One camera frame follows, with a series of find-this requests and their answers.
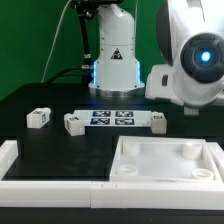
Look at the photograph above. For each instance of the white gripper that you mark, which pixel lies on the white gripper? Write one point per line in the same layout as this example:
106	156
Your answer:
159	86

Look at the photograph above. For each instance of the white U-shaped obstacle fence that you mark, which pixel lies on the white U-shaped obstacle fence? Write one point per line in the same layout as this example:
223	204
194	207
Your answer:
103	194

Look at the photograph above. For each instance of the white marker base plate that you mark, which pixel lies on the white marker base plate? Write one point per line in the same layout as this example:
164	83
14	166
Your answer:
114	118

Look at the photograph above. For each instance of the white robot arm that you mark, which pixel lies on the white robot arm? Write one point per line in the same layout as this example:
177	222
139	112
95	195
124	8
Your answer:
190	36

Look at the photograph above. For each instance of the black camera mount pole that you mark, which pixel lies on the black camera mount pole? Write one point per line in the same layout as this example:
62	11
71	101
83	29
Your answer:
86	10

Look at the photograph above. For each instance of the white square tabletop tray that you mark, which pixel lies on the white square tabletop tray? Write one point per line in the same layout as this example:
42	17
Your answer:
157	159

